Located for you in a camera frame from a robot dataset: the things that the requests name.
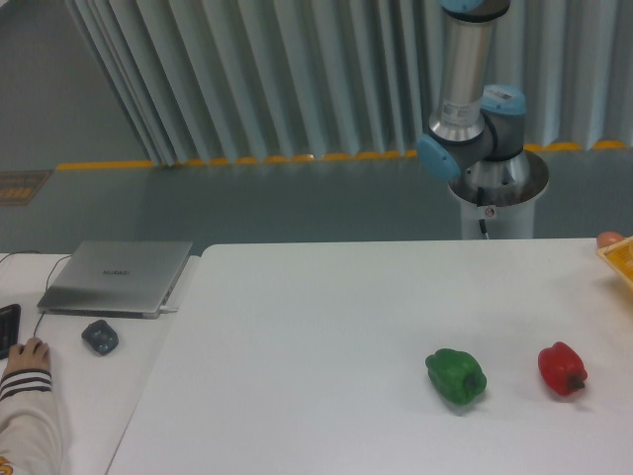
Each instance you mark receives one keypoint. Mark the person's hand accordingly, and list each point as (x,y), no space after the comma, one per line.
(34,355)

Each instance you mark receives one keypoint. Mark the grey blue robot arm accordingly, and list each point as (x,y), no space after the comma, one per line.
(471,123)

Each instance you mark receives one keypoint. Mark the cream striped sleeve forearm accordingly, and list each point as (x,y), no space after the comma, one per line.
(31,439)

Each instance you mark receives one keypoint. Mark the black keyboard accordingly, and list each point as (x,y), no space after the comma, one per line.
(9,328)

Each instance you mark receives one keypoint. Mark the silver laptop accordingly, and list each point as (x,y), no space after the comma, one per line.
(123,279)

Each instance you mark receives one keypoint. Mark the white folding screen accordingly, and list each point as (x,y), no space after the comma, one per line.
(250,80)

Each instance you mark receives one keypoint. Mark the green bell pepper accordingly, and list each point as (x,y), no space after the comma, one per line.
(456,375)

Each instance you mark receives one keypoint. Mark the red bell pepper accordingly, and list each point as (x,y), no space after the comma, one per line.
(562,369)

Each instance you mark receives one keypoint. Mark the orange round fruit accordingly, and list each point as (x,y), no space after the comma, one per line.
(608,238)

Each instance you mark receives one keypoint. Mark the yellow basket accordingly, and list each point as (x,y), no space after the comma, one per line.
(618,256)

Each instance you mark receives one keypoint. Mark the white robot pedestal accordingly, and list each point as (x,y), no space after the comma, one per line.
(497,199)

